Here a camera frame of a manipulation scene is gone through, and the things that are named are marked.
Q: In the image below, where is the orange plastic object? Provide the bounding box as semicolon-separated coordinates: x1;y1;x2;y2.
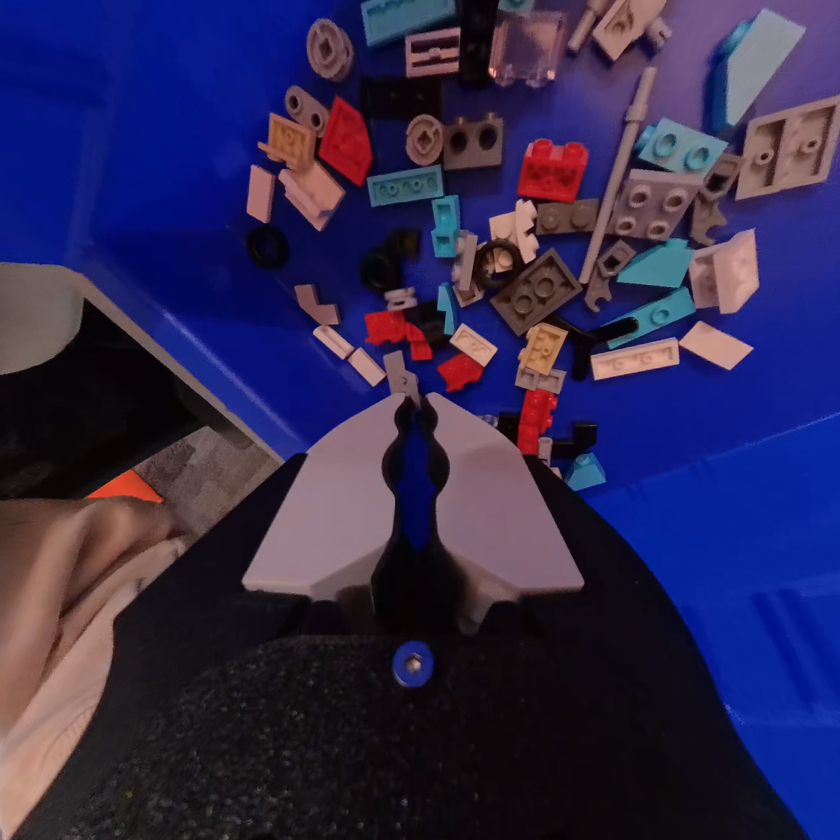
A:
86;473;165;506

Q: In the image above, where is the large blue plastic bin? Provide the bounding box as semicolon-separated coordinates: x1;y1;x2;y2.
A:
0;0;840;840

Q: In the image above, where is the small grey lego piece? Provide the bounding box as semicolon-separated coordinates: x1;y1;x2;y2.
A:
384;352;427;408

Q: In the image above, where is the pile of loose lego pieces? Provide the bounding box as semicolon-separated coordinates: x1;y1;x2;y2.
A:
247;0;840;493

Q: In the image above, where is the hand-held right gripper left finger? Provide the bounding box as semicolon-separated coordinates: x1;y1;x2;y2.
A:
243;394;418;618

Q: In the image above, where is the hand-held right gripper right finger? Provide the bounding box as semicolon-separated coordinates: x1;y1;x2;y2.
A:
420;394;585;618

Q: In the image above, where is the person's white-clad torso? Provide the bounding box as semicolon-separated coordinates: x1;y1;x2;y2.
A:
0;499;198;775

